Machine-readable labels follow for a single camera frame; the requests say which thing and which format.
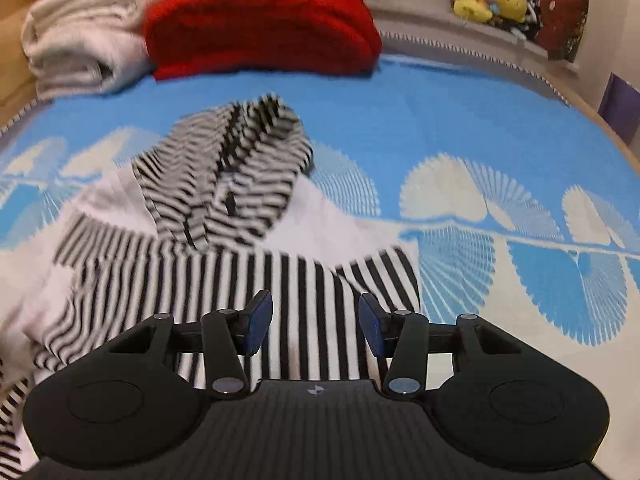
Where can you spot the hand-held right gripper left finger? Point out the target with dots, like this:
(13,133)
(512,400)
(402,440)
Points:
(260,321)

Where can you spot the wooden headboard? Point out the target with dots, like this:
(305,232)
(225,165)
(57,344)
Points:
(17,35)

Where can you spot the wide-striped white garment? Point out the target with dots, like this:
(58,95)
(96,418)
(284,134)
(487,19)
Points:
(310,280)

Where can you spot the purple box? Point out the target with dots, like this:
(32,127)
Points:
(622,110)

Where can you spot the yellow plush toy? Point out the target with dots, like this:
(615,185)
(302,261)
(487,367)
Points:
(470,10)
(511,1)

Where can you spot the blue white patterned blanket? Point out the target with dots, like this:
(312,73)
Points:
(450,120)

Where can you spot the dark red bag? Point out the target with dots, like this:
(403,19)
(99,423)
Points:
(562,20)

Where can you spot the red knitted blanket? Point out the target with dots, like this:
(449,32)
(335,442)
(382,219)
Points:
(260,25)

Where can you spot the folded white fluffy blanket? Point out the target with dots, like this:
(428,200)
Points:
(85,35)

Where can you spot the wooden bed rail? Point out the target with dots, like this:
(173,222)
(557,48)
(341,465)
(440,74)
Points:
(590,110)

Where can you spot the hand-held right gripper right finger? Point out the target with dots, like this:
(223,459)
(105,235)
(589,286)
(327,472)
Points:
(372,326)

